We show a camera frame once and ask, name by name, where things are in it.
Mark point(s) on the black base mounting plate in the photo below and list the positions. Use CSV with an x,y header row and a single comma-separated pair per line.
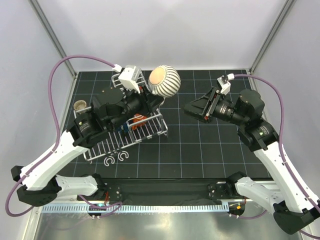
x,y
170,191

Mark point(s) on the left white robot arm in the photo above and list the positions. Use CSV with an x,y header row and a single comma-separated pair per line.
x,y
40,181

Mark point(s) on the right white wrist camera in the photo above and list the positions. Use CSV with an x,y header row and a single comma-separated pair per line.
x,y
224,84

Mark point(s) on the silver wire dish rack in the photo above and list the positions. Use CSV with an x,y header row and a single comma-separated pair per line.
x,y
130,113

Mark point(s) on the small brown cup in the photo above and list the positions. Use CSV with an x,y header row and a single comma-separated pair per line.
x,y
80,106

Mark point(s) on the white ribbed cup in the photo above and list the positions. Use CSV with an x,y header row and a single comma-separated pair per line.
x,y
164,81

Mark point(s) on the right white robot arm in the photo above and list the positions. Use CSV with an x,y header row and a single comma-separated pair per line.
x,y
294,206

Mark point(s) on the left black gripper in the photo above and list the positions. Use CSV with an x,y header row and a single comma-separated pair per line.
x,y
149,102

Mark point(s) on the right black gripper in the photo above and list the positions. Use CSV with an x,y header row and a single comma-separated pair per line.
x,y
198,108

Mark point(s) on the left aluminium frame post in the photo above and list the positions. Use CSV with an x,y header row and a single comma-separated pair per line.
x,y
35,5

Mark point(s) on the blue mug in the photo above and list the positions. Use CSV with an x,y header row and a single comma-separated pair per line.
x,y
123,130

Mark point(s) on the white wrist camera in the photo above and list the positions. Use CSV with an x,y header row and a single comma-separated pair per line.
x,y
129,77
224,84

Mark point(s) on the aluminium frame post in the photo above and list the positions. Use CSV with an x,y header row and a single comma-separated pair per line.
x,y
35,5
285,10

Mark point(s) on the orange patterned mug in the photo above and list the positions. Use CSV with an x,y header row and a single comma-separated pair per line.
x,y
138,121

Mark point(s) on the white slotted cable duct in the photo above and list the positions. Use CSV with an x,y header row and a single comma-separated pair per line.
x,y
85,208

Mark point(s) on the right aluminium frame post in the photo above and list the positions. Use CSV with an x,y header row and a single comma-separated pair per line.
x,y
285,10

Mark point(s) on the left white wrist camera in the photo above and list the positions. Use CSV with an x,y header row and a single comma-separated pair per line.
x,y
129,77

